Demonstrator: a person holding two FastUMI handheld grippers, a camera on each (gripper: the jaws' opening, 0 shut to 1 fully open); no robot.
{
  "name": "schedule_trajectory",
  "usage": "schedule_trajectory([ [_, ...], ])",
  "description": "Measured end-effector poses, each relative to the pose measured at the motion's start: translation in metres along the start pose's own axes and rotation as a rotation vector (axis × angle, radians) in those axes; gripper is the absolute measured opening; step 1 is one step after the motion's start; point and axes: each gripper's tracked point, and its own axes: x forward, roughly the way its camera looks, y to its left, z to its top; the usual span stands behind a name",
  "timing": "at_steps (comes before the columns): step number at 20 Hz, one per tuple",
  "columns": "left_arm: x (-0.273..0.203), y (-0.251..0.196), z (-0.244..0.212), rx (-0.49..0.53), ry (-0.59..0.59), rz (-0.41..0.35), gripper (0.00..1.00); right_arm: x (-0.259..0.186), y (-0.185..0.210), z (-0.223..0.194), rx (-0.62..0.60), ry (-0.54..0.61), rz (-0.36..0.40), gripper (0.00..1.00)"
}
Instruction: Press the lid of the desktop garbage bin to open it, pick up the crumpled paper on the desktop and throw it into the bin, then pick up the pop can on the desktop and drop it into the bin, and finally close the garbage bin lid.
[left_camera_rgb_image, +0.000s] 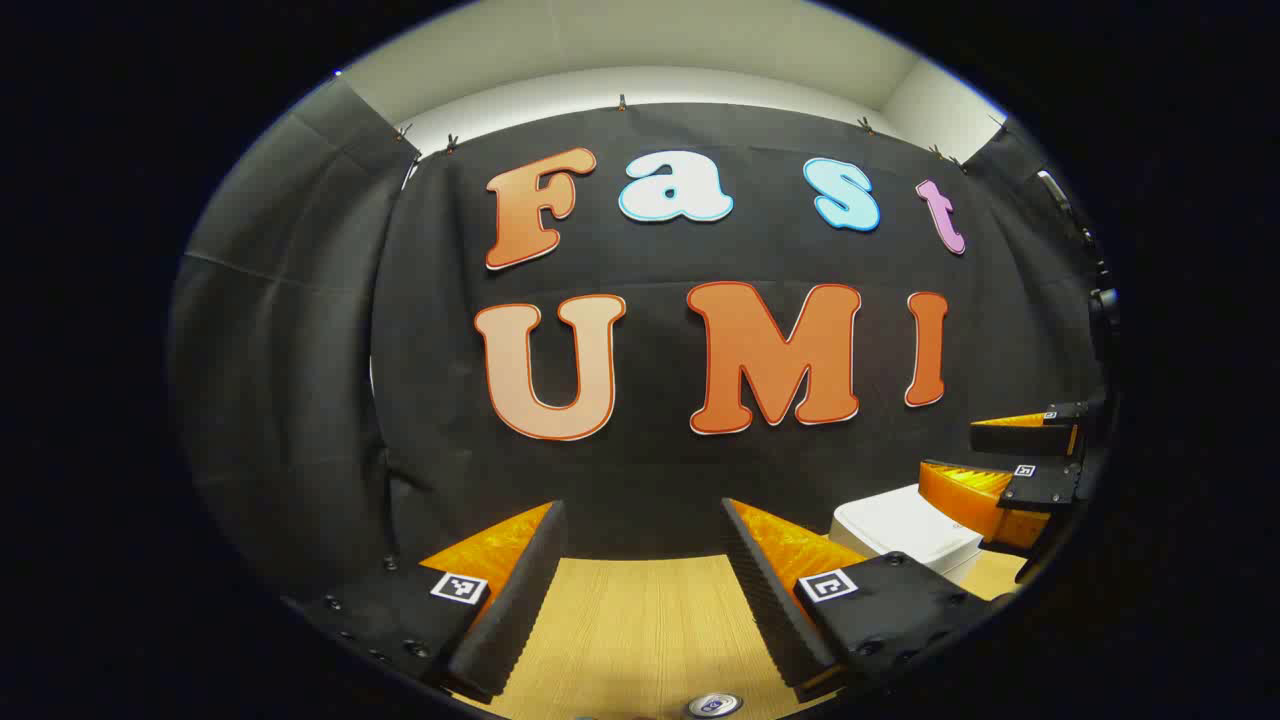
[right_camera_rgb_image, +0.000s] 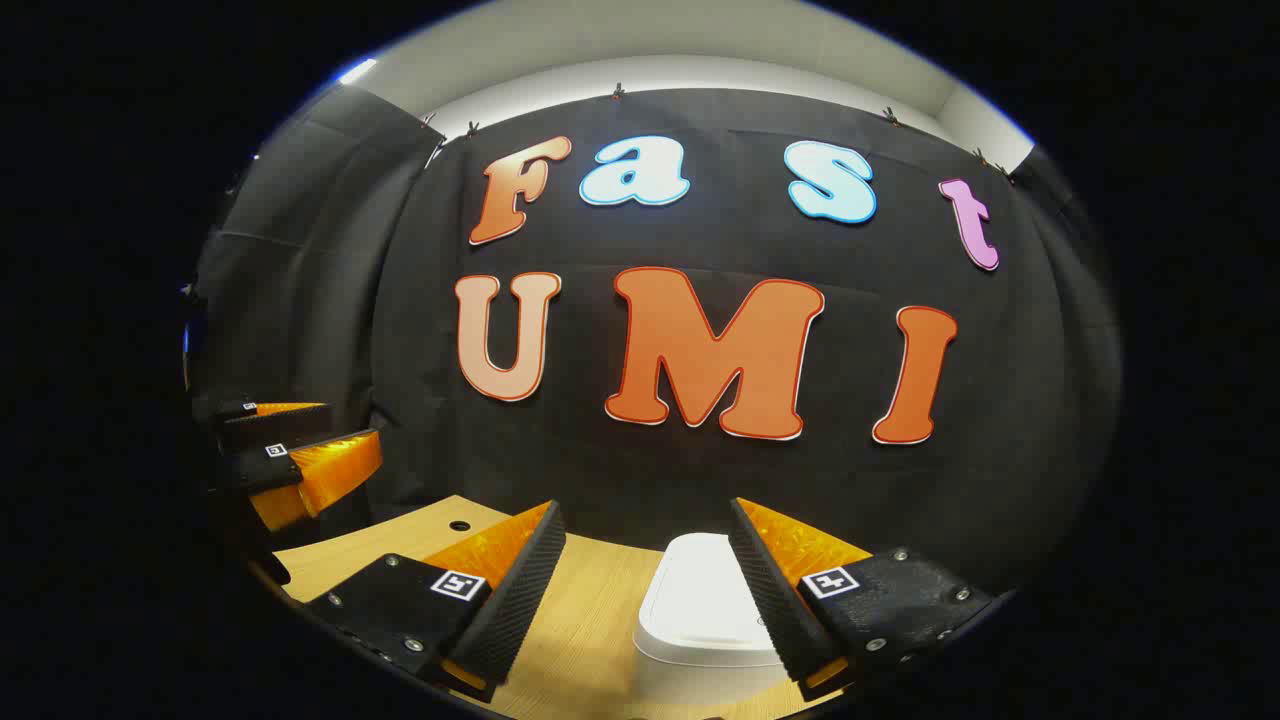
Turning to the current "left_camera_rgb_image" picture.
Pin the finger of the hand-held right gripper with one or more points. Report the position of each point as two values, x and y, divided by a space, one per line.
1020 438
1040 488

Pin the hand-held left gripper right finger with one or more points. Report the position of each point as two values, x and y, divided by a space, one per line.
770 610

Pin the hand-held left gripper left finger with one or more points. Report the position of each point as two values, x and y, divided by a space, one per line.
520 600

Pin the blue pop can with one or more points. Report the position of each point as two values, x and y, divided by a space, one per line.
714 705

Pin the white desktop garbage bin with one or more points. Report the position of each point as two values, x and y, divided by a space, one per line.
900 525

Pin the wooden desktop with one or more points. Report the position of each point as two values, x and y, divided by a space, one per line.
640 630

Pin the black backdrop cloth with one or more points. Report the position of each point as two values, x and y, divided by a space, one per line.
660 480

